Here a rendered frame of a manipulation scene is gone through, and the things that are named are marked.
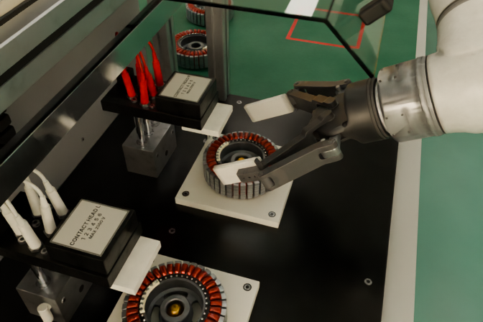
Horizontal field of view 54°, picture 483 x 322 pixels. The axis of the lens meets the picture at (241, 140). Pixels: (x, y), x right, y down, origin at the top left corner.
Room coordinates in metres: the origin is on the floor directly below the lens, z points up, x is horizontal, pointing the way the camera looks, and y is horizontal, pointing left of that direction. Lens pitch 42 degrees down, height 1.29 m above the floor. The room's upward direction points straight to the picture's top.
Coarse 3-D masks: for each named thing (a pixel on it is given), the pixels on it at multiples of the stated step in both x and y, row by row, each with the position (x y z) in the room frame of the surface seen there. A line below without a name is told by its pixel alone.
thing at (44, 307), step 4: (40, 304) 0.27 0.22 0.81; (44, 304) 0.27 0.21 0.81; (48, 304) 0.27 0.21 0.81; (40, 308) 0.26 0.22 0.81; (44, 308) 0.26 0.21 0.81; (48, 308) 0.27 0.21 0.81; (40, 312) 0.26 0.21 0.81; (44, 312) 0.26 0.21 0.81; (48, 312) 0.26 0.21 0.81; (44, 316) 0.26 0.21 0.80; (48, 316) 0.26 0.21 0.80; (52, 316) 0.27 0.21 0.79; (44, 320) 0.26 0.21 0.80; (48, 320) 0.26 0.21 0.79; (52, 320) 0.26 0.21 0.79
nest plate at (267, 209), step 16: (192, 176) 0.49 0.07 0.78; (192, 192) 0.46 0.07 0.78; (208, 192) 0.46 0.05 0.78; (272, 192) 0.46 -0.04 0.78; (288, 192) 0.46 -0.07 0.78; (208, 208) 0.43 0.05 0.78; (224, 208) 0.43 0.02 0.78; (240, 208) 0.43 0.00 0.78; (256, 208) 0.43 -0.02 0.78; (272, 208) 0.43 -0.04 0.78; (272, 224) 0.41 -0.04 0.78
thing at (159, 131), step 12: (132, 132) 0.54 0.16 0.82; (144, 132) 0.54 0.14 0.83; (156, 132) 0.54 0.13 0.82; (168, 132) 0.55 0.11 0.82; (132, 144) 0.51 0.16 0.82; (144, 144) 0.51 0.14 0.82; (156, 144) 0.51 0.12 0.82; (168, 144) 0.54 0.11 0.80; (132, 156) 0.51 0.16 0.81; (144, 156) 0.50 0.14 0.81; (156, 156) 0.50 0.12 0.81; (168, 156) 0.54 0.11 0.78; (132, 168) 0.51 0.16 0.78; (144, 168) 0.50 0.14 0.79; (156, 168) 0.50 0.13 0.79
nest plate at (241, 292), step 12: (156, 264) 0.34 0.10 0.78; (216, 276) 0.32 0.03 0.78; (228, 276) 0.32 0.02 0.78; (228, 288) 0.31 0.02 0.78; (240, 288) 0.31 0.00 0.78; (252, 288) 0.31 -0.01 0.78; (120, 300) 0.29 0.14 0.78; (228, 300) 0.29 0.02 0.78; (240, 300) 0.29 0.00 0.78; (252, 300) 0.29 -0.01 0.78; (120, 312) 0.28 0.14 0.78; (156, 312) 0.28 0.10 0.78; (228, 312) 0.28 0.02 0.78; (240, 312) 0.28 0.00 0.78
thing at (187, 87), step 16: (176, 80) 0.53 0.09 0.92; (192, 80) 0.53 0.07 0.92; (208, 80) 0.53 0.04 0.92; (112, 96) 0.53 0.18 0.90; (160, 96) 0.50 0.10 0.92; (176, 96) 0.50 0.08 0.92; (192, 96) 0.50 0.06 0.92; (208, 96) 0.51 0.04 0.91; (128, 112) 0.51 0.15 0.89; (144, 112) 0.50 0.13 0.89; (160, 112) 0.50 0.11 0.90; (176, 112) 0.49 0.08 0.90; (192, 112) 0.48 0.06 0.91; (208, 112) 0.50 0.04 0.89; (224, 112) 0.52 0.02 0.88; (144, 128) 0.54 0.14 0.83; (192, 128) 0.48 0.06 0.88; (208, 128) 0.48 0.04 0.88
